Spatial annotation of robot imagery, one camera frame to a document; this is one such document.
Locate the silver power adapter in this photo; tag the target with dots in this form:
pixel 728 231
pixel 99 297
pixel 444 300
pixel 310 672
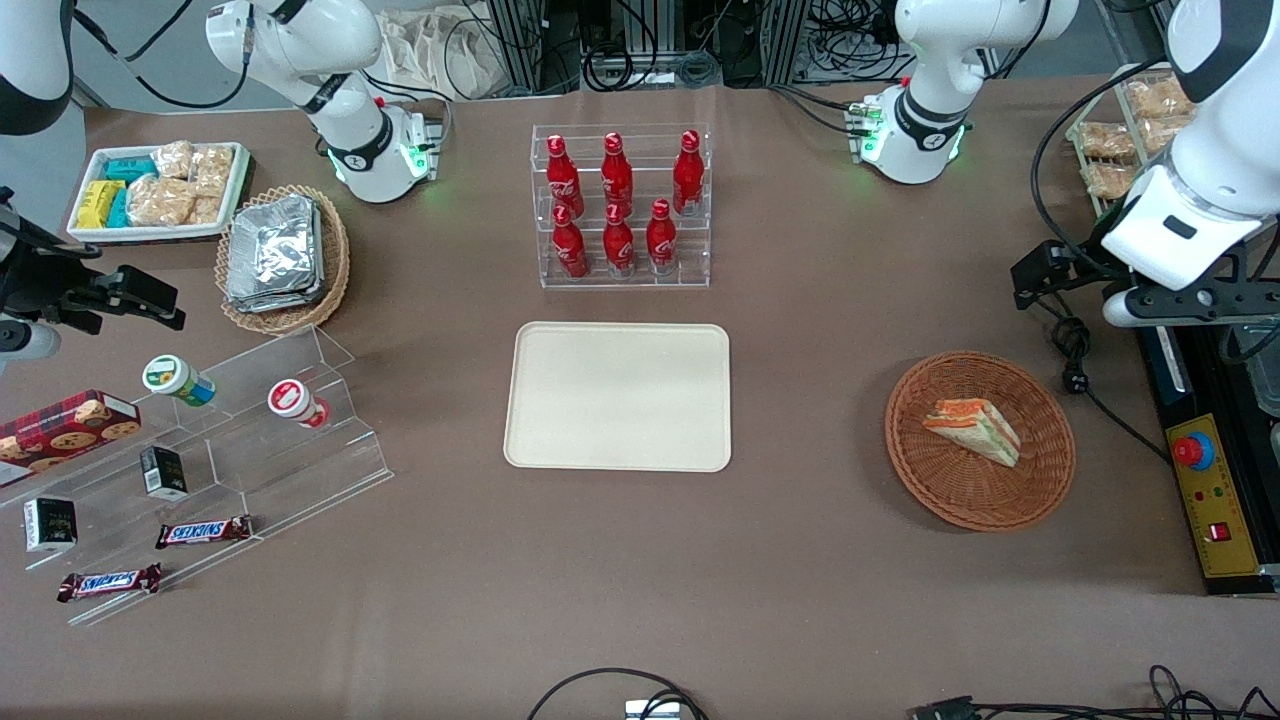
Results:
pixel 652 710

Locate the green lid yogurt cup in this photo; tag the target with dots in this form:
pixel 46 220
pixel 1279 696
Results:
pixel 175 378

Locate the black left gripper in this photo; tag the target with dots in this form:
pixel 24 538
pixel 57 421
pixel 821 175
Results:
pixel 1088 266

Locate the small black box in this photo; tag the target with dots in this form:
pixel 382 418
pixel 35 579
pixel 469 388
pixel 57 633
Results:
pixel 163 473
pixel 50 525

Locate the red cookie box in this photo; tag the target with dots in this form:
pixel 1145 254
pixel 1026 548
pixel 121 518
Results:
pixel 60 430

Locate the black yellow control box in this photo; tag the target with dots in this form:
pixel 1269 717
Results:
pixel 1215 500

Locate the cream plastic tray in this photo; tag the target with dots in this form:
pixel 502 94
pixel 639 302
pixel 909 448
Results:
pixel 617 396

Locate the white rectangular snack tray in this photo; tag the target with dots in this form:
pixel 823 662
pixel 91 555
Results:
pixel 82 232

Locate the clear bagged pastry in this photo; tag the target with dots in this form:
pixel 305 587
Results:
pixel 1105 140
pixel 1108 181
pixel 1160 98

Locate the clear acrylic bottle rack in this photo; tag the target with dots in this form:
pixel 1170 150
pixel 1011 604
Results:
pixel 640 282

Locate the red lid yogurt cup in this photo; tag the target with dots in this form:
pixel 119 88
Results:
pixel 292 400

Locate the brown Snickers bar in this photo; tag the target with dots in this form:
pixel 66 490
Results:
pixel 108 583
pixel 203 532

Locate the beige cloth bags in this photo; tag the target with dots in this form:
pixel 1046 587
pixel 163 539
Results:
pixel 440 50

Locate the silver foil pack stack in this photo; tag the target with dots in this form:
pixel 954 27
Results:
pixel 272 252

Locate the teal snack packet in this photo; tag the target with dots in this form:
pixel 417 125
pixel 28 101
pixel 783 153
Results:
pixel 130 168
pixel 119 210

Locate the oval tan wicker basket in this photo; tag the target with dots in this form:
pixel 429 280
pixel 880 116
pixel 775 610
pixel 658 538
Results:
pixel 335 260

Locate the red emergency stop button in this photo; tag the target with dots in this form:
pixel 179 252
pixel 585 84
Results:
pixel 1193 451

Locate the round brown wicker basket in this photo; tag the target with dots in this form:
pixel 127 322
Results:
pixel 950 490

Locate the yellow snack packet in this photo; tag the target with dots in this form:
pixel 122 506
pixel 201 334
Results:
pixel 98 203

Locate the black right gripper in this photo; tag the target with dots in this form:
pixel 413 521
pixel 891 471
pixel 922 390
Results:
pixel 42 283

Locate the red cola bottle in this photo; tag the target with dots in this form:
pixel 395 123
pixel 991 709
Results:
pixel 660 240
pixel 563 178
pixel 618 243
pixel 688 175
pixel 617 175
pixel 570 245

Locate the triangular sandwich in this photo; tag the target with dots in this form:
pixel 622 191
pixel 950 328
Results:
pixel 975 428

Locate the clear acrylic stepped shelf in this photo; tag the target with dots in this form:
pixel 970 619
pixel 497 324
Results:
pixel 290 480

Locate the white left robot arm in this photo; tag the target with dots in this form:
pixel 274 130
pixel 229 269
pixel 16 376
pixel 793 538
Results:
pixel 930 60

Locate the aluminium frame profile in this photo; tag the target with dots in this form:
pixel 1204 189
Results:
pixel 525 45

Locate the clear rice cracker bag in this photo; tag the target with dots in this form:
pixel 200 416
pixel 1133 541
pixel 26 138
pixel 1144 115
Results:
pixel 173 160
pixel 206 210
pixel 212 170
pixel 160 200

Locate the clear plastic container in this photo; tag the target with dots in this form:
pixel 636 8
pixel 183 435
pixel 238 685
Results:
pixel 1265 385

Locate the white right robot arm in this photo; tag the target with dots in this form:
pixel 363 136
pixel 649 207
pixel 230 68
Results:
pixel 300 45

